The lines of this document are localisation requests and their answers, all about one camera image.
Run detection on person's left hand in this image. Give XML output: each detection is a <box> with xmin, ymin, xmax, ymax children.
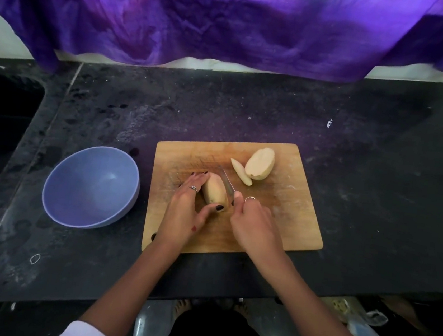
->
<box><xmin>152</xmin><ymin>167</ymin><xmax>230</xmax><ymax>256</ymax></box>

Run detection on person's right hand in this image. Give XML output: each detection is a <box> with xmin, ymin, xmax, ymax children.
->
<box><xmin>225</xmin><ymin>190</ymin><xmax>293</xmax><ymax>263</ymax></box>

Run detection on tan potato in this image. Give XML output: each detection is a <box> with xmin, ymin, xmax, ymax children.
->
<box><xmin>198</xmin><ymin>171</ymin><xmax>231</xmax><ymax>211</ymax></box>

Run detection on black handled knife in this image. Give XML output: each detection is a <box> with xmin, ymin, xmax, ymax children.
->
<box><xmin>216</xmin><ymin>166</ymin><xmax>242</xmax><ymax>207</ymax></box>

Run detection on potato slice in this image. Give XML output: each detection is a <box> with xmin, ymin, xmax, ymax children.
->
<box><xmin>228</xmin><ymin>157</ymin><xmax>256</xmax><ymax>188</ymax></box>

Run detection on rounded potato end piece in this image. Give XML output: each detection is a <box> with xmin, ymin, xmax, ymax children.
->
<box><xmin>243</xmin><ymin>145</ymin><xmax>277</xmax><ymax>183</ymax></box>

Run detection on blue bowl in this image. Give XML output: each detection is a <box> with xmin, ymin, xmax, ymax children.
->
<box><xmin>38</xmin><ymin>140</ymin><xmax>145</xmax><ymax>236</ymax></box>

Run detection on person's left forearm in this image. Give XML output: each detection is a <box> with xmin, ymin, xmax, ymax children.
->
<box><xmin>77</xmin><ymin>226</ymin><xmax>191</xmax><ymax>336</ymax></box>

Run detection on person's right forearm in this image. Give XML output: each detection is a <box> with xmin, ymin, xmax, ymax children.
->
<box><xmin>250</xmin><ymin>246</ymin><xmax>407</xmax><ymax>336</ymax></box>

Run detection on person's left foot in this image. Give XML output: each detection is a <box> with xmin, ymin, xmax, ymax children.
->
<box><xmin>173</xmin><ymin>298</ymin><xmax>193</xmax><ymax>319</ymax></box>

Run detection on wooden cutting board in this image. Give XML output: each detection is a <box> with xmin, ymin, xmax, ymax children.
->
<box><xmin>140</xmin><ymin>128</ymin><xmax>335</xmax><ymax>271</ymax></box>

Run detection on plastic bags on floor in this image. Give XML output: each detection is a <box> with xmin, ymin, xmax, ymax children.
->
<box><xmin>232</xmin><ymin>299</ymin><xmax>254</xmax><ymax>320</ymax></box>

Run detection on purple cloth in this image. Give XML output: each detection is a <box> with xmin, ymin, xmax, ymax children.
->
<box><xmin>0</xmin><ymin>0</ymin><xmax>443</xmax><ymax>119</ymax></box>

